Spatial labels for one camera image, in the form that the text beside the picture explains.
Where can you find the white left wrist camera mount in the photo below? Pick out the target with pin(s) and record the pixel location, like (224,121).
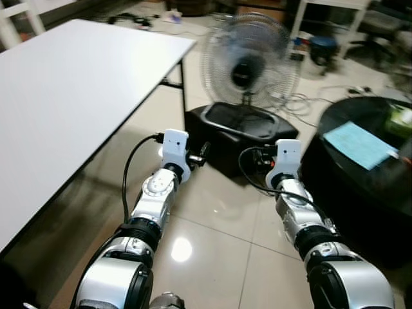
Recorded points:
(174,145)

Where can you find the dark office chair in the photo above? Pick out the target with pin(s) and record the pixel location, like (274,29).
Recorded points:
(376,26)

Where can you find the black plastic case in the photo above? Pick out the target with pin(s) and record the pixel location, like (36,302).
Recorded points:
(225,125)

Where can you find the black table leg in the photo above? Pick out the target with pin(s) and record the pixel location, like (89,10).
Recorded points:
(183,96)

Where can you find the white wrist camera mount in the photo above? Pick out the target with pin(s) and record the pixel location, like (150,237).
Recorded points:
(288,154)
(174,145)

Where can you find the green carton box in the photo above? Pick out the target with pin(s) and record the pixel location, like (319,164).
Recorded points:
(400,119)

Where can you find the blue round stool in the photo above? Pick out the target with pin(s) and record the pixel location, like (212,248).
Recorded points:
(324,46)

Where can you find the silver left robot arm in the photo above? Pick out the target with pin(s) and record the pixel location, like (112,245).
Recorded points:
(151,199)

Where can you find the round black low table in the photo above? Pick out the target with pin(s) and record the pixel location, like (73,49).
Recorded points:
(347,187)

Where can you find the light blue paper sheet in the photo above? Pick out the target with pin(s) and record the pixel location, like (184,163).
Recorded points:
(360,143)

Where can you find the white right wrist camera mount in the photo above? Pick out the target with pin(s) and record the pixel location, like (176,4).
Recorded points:
(288,154)

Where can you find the white desk frame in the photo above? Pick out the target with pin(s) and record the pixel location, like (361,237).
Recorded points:
(297,19)

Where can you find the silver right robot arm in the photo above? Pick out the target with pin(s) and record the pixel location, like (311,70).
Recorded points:
(302,219)

